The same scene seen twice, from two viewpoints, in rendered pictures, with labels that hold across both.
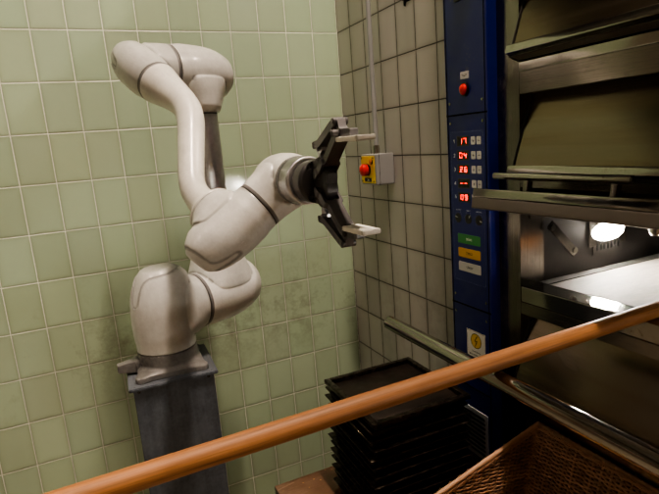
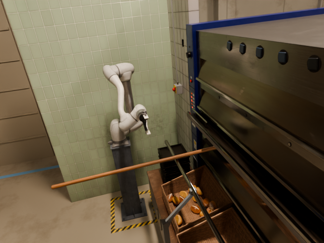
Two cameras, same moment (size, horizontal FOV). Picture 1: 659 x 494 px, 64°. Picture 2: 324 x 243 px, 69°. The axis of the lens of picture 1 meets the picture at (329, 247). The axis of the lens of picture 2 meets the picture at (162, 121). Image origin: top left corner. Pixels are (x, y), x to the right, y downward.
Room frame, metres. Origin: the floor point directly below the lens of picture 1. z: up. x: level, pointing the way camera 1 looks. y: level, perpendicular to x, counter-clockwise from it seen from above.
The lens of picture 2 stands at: (-0.82, -0.53, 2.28)
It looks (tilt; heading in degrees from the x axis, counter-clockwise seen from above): 25 degrees down; 13
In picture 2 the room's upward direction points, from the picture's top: 6 degrees counter-clockwise
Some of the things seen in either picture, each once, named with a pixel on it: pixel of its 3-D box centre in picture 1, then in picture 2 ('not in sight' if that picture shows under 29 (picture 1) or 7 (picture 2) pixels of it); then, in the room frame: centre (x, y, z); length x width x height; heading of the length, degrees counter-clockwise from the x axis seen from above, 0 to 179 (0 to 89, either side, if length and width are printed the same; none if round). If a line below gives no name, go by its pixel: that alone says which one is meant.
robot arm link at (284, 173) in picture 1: (304, 180); (142, 114); (0.97, 0.04, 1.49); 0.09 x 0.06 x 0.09; 114
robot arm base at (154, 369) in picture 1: (161, 356); (117, 140); (1.34, 0.47, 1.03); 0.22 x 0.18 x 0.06; 112
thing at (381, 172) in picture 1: (377, 169); (177, 88); (1.76, -0.18, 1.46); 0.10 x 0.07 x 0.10; 24
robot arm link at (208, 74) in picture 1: (212, 187); (129, 98); (1.50, 0.32, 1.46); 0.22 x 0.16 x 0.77; 139
